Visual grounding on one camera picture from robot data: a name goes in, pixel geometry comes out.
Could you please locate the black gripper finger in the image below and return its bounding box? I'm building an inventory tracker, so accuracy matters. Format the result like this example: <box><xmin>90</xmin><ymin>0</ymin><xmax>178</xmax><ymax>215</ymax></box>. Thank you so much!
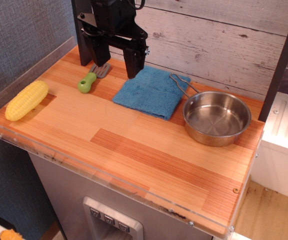
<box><xmin>123</xmin><ymin>48</ymin><xmax>146</xmax><ymax>79</ymax></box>
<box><xmin>83</xmin><ymin>35</ymin><xmax>111</xmax><ymax>66</ymax></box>

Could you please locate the grey toy fridge cabinet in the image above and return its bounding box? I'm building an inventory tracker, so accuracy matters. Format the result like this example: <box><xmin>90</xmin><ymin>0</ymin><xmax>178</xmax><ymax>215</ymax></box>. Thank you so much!
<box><xmin>29</xmin><ymin>153</ymin><xmax>212</xmax><ymax>240</ymax></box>

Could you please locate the yellow toy corn cob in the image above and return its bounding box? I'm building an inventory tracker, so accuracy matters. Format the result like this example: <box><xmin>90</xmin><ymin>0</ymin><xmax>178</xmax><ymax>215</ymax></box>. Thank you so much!
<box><xmin>4</xmin><ymin>80</ymin><xmax>49</xmax><ymax>122</ymax></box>

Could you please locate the orange object bottom left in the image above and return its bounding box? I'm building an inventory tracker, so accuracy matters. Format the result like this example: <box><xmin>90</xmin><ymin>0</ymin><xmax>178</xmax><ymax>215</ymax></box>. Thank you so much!
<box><xmin>0</xmin><ymin>229</ymin><xmax>23</xmax><ymax>240</ymax></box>

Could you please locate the green handled grey spatula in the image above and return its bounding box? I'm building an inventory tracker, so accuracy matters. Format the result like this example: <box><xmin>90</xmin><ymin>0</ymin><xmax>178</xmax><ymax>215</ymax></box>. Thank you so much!
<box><xmin>77</xmin><ymin>63</ymin><xmax>111</xmax><ymax>94</ymax></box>

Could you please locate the silver dispenser panel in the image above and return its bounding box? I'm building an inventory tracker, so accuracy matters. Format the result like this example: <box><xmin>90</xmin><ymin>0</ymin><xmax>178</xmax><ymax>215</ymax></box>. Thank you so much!
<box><xmin>82</xmin><ymin>196</ymin><xmax>144</xmax><ymax>240</ymax></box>

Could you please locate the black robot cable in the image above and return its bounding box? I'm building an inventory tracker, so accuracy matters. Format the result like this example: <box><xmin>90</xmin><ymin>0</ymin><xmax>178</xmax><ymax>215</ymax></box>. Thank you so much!
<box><xmin>127</xmin><ymin>0</ymin><xmax>146</xmax><ymax>11</ymax></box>

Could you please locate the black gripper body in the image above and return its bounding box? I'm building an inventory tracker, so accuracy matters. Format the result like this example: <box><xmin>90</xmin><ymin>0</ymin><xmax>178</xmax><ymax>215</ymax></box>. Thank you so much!
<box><xmin>78</xmin><ymin>0</ymin><xmax>150</xmax><ymax>55</ymax></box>

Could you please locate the dark right shelf post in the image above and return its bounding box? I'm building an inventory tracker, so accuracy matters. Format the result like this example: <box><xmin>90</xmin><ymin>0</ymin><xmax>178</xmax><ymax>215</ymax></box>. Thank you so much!
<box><xmin>258</xmin><ymin>34</ymin><xmax>288</xmax><ymax>122</ymax></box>

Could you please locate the blue rag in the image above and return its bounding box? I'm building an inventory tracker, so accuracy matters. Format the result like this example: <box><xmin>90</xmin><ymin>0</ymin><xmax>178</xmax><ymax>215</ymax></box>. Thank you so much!
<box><xmin>112</xmin><ymin>65</ymin><xmax>188</xmax><ymax>121</ymax></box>

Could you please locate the silver pot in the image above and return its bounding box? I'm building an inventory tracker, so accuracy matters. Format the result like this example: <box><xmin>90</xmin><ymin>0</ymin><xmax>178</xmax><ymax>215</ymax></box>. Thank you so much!
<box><xmin>169</xmin><ymin>73</ymin><xmax>252</xmax><ymax>147</ymax></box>

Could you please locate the dark left shelf post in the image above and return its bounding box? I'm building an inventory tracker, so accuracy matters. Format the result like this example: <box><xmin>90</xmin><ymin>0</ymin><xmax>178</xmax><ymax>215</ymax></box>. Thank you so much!
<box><xmin>71</xmin><ymin>0</ymin><xmax>93</xmax><ymax>66</ymax></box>

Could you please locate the dark shelf post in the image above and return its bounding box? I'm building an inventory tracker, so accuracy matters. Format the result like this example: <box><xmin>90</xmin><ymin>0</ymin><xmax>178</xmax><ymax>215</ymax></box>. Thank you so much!
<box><xmin>71</xmin><ymin>0</ymin><xmax>93</xmax><ymax>66</ymax></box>
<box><xmin>258</xmin><ymin>34</ymin><xmax>288</xmax><ymax>122</ymax></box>

